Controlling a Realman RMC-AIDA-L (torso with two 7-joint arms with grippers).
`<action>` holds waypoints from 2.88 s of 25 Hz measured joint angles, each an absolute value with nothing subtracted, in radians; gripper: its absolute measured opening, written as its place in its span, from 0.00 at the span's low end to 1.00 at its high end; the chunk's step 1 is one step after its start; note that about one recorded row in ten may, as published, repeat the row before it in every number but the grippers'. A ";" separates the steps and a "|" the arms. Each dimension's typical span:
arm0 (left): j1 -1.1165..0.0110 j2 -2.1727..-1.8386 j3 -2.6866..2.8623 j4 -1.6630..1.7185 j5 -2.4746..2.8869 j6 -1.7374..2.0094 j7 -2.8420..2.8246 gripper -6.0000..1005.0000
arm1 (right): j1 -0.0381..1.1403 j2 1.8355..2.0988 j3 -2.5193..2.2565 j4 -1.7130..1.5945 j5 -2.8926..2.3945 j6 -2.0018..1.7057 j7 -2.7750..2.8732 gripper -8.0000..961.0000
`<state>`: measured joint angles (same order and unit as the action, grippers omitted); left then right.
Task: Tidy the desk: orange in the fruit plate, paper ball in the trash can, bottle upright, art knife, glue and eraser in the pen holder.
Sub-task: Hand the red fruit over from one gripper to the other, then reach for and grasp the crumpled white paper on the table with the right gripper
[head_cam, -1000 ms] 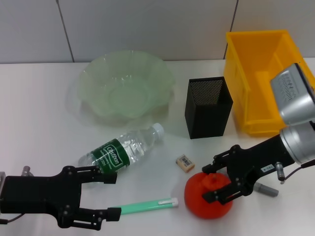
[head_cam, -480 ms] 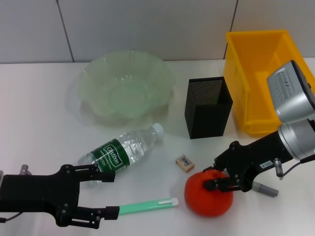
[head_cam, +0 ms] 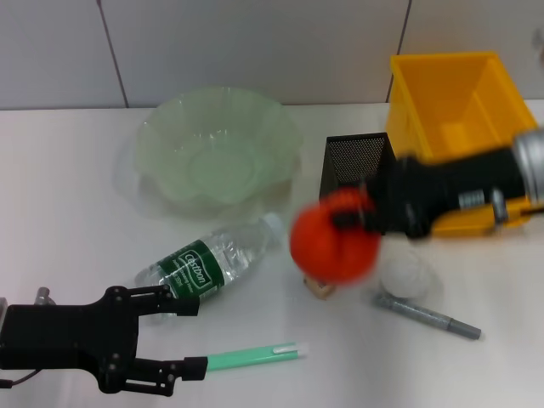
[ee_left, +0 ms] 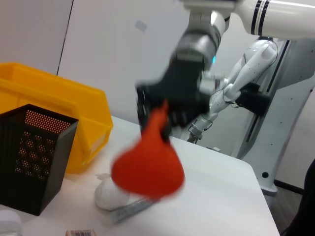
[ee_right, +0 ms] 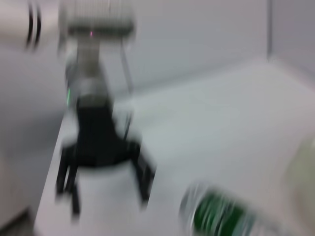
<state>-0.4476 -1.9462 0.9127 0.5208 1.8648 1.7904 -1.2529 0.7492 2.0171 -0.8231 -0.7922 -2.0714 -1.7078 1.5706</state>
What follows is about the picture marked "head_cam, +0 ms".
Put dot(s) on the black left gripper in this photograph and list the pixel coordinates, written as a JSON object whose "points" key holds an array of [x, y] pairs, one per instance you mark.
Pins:
{"points": [[64, 336]]}

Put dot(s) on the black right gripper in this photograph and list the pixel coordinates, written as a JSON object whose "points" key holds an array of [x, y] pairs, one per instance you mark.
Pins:
{"points": [[446, 191]]}

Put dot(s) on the orange toy fruit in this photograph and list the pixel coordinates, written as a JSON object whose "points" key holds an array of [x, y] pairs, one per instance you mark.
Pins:
{"points": [[323, 251]]}

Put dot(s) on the mint green pen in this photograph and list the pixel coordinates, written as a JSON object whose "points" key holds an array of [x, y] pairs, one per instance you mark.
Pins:
{"points": [[255, 355]]}

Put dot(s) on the white garlic bulb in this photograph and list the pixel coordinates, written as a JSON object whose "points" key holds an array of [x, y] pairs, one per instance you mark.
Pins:
{"points": [[404, 278]]}

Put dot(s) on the clear green-label water bottle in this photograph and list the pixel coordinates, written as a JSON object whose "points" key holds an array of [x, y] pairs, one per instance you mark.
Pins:
{"points": [[221, 255]]}

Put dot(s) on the black mesh pen holder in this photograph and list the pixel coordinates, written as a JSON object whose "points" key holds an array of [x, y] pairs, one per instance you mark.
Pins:
{"points": [[344, 157]]}

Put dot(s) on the beige eraser with barcode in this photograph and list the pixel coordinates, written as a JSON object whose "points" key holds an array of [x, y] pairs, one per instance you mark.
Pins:
{"points": [[321, 292]]}

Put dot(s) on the grey marker pen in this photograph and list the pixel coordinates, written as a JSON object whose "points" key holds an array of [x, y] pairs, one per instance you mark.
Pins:
{"points": [[425, 316]]}

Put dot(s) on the pale green wavy fruit plate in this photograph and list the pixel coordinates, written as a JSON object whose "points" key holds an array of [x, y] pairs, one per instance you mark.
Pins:
{"points": [[217, 166]]}

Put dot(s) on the yellow plastic bin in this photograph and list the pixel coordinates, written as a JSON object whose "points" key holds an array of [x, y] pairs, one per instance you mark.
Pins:
{"points": [[446, 93]]}

